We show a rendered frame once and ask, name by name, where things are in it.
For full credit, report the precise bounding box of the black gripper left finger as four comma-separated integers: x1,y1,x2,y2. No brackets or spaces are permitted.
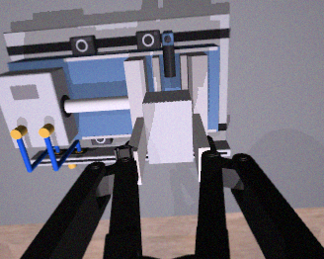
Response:
20,117,147,259

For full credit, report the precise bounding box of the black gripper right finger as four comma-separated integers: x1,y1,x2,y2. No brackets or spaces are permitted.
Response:
192,114,324,259

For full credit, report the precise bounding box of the silver rectangular block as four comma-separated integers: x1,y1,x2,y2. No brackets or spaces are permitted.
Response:
142,89,194,164

